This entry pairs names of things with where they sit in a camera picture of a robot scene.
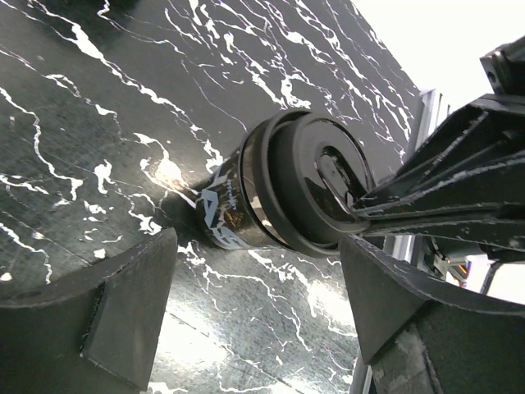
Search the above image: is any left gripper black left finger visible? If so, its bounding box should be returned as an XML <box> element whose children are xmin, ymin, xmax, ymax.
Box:
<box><xmin>1</xmin><ymin>228</ymin><xmax>177</xmax><ymax>393</ymax></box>

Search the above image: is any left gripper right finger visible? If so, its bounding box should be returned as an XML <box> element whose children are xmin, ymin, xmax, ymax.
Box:
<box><xmin>339</xmin><ymin>236</ymin><xmax>524</xmax><ymax>393</ymax></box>

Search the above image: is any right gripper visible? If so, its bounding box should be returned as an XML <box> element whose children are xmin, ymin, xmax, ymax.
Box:
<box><xmin>393</xmin><ymin>36</ymin><xmax>525</xmax><ymax>185</ymax></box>

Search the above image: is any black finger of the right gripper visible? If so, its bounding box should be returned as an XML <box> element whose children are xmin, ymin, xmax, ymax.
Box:
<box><xmin>354</xmin><ymin>155</ymin><xmax>524</xmax><ymax>250</ymax></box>

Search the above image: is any black coffee cup lid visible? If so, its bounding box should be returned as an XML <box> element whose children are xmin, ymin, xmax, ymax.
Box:
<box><xmin>240</xmin><ymin>110</ymin><xmax>375</xmax><ymax>258</ymax></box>

